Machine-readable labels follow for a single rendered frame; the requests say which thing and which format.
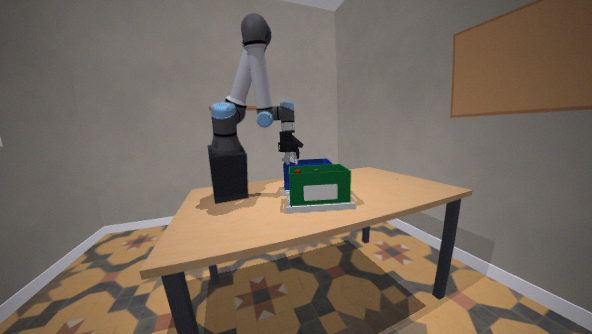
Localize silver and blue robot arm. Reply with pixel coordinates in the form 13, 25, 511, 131
211, 13, 295, 155

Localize blue crate with dividers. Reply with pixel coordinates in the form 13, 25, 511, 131
283, 159, 332, 190

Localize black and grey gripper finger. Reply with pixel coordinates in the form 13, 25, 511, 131
290, 146, 299, 164
282, 152, 291, 165

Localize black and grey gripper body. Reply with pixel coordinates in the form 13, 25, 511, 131
278, 130, 297, 152

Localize green crate with dividers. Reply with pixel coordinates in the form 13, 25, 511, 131
289, 164, 351, 206

